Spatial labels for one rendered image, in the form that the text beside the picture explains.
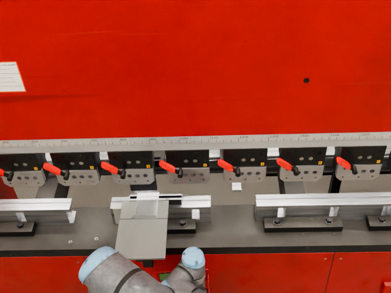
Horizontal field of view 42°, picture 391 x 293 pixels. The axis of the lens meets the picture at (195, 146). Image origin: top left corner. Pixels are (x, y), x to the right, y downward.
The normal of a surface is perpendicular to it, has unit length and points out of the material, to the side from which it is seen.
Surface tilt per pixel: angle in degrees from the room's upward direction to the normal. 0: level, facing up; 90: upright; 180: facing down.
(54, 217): 90
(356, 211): 90
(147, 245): 0
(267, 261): 90
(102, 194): 0
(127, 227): 0
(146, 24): 90
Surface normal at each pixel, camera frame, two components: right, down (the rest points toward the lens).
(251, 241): -0.04, -0.73
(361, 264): -0.01, 0.69
